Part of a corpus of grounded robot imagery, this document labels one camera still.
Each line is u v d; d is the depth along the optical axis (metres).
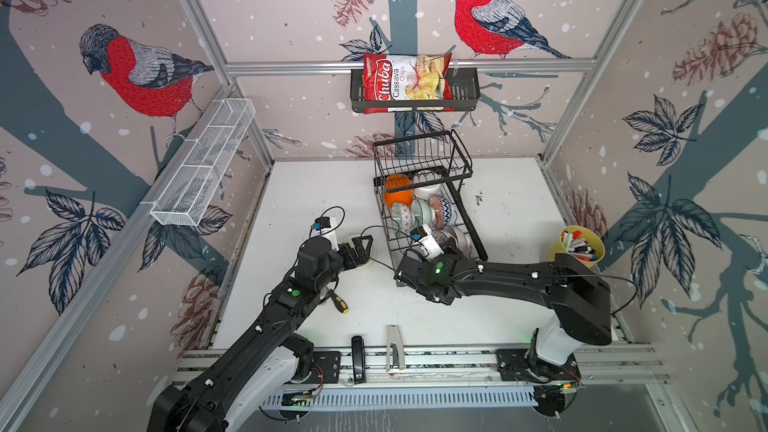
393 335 0.78
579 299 0.44
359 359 0.72
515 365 0.73
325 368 0.73
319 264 0.61
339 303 0.83
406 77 0.88
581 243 0.84
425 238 0.72
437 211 0.99
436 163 0.94
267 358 0.59
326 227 0.72
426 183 0.83
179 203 0.70
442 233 0.82
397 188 0.81
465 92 0.93
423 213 0.92
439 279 0.59
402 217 0.90
